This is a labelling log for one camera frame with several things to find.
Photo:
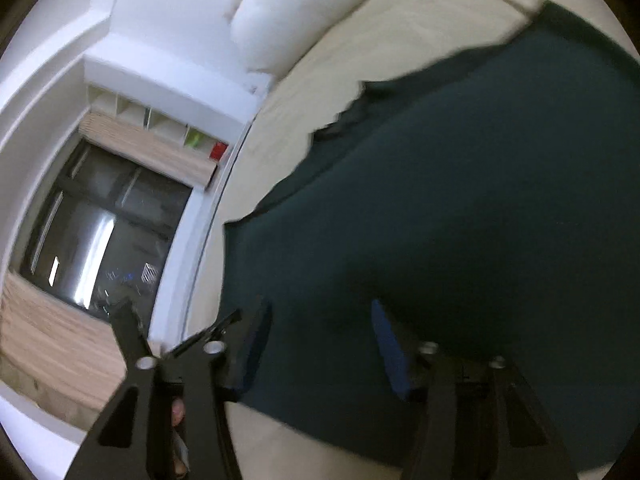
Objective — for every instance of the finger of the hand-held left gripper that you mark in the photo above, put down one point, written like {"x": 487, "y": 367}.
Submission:
{"x": 127, "y": 325}
{"x": 210, "y": 329}

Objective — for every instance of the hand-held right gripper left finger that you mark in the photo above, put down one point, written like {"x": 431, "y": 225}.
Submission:
{"x": 255, "y": 345}

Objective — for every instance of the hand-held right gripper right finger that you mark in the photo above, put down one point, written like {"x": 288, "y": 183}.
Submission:
{"x": 392, "y": 355}

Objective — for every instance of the dark green sweater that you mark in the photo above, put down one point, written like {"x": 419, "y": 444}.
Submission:
{"x": 425, "y": 200}

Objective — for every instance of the person's left hand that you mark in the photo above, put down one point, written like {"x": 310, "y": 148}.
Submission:
{"x": 178, "y": 412}

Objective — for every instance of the dark window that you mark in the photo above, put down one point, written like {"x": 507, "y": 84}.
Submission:
{"x": 105, "y": 225}

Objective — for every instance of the red box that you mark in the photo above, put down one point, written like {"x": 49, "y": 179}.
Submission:
{"x": 219, "y": 151}

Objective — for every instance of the green item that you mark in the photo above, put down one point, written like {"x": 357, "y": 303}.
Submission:
{"x": 196, "y": 139}

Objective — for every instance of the white pillow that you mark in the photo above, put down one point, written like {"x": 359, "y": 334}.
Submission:
{"x": 290, "y": 15}

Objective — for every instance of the bed with beige sheet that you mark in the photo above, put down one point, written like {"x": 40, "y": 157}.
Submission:
{"x": 410, "y": 25}

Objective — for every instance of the white wall shelf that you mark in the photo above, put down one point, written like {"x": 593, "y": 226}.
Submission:
{"x": 165, "y": 100}

